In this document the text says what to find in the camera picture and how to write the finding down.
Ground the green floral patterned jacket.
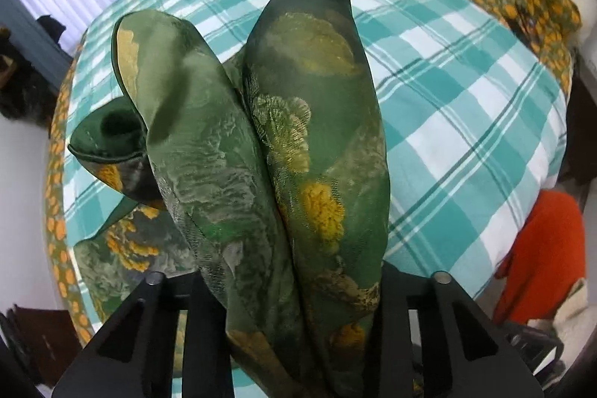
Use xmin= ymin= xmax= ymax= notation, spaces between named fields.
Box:
xmin=69 ymin=0 xmax=390 ymax=397

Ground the coat rack with clothes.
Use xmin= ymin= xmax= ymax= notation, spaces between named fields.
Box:
xmin=1 ymin=25 xmax=57 ymax=129

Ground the cream knitted sleeve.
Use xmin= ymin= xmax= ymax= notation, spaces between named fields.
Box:
xmin=527 ymin=278 xmax=597 ymax=370

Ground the dark brown wooden cabinet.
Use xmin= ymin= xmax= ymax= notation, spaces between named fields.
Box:
xmin=12 ymin=306 xmax=82 ymax=388

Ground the orange red sweater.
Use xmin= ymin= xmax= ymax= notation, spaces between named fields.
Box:
xmin=493 ymin=190 xmax=586 ymax=325

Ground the black bag on cabinet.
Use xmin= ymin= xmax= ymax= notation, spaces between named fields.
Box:
xmin=0 ymin=308 xmax=43 ymax=385

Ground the teal white plaid blanket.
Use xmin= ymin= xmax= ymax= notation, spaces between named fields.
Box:
xmin=60 ymin=0 xmax=568 ymax=398

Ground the blue curtain left panel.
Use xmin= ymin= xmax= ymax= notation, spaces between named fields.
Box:
xmin=1 ymin=0 xmax=72 ymax=90

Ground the black chair by window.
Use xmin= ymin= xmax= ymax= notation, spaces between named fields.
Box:
xmin=37 ymin=15 xmax=67 ymax=44

